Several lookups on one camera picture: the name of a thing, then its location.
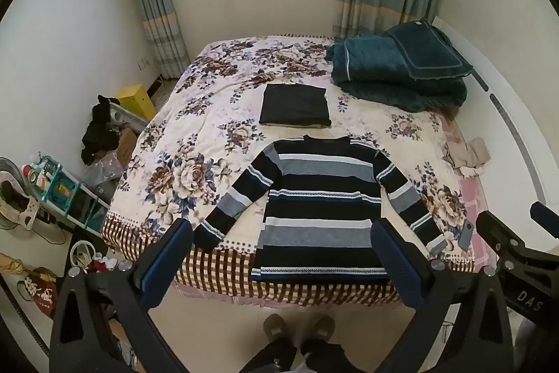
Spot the grey-blue phone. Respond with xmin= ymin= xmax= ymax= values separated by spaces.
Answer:
xmin=458 ymin=218 xmax=475 ymax=250

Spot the floral bedsheet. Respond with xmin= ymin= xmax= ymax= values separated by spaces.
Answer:
xmin=101 ymin=34 xmax=477 ymax=307

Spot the floor fan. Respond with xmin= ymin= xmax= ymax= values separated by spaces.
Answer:
xmin=0 ymin=157 xmax=41 ymax=232

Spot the yellow box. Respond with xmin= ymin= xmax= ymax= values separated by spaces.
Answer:
xmin=116 ymin=84 xmax=158 ymax=121

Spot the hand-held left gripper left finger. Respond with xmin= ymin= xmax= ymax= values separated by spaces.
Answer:
xmin=49 ymin=218 xmax=195 ymax=373

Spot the black cloth pile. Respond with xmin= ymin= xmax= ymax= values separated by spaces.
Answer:
xmin=81 ymin=94 xmax=122 ymax=165

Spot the grey metal frame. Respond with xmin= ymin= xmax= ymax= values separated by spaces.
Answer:
xmin=108 ymin=102 xmax=150 ymax=134

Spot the striped knit sweater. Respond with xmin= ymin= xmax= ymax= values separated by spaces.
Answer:
xmin=193 ymin=135 xmax=448 ymax=282

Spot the teal shelf cart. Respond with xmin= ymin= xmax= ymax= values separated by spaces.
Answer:
xmin=28 ymin=153 xmax=111 ymax=233

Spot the white headboard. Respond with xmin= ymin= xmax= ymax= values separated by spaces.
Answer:
xmin=430 ymin=17 xmax=547 ymax=205

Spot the person's left leg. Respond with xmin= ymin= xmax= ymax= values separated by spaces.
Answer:
xmin=250 ymin=337 xmax=300 ymax=373

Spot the folded black garment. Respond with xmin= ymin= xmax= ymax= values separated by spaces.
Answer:
xmin=259 ymin=84 xmax=333 ymax=125

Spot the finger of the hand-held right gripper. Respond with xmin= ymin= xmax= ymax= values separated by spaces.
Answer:
xmin=475 ymin=209 xmax=531 ymax=269
xmin=530 ymin=201 xmax=559 ymax=227

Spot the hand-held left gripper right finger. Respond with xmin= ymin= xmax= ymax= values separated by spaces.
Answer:
xmin=370 ymin=218 xmax=516 ymax=373

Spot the crumpled beige cloth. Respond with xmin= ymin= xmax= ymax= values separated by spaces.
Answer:
xmin=449 ymin=137 xmax=492 ymax=178

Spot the clear plastic bag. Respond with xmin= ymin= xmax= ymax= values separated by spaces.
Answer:
xmin=84 ymin=151 xmax=126 ymax=200

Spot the person's slipper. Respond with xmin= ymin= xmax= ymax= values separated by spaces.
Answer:
xmin=301 ymin=315 xmax=336 ymax=352
xmin=263 ymin=313 xmax=298 ymax=350

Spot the pink sheet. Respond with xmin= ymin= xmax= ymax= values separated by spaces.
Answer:
xmin=440 ymin=111 xmax=499 ymax=270

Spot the cardboard box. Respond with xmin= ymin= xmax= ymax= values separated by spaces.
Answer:
xmin=115 ymin=128 xmax=143 ymax=169

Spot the white plastic item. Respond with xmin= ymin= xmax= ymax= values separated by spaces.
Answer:
xmin=71 ymin=239 xmax=102 ymax=270

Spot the person's right slipper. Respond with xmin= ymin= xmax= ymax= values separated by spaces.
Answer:
xmin=301 ymin=315 xmax=336 ymax=352

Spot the teal folded quilt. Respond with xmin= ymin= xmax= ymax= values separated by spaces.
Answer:
xmin=325 ymin=34 xmax=468 ymax=114

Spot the teal pillow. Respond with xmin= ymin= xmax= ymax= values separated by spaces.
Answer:
xmin=384 ymin=20 xmax=474 ymax=82

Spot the person's left slipper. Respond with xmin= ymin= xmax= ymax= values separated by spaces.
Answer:
xmin=263 ymin=313 xmax=298 ymax=350

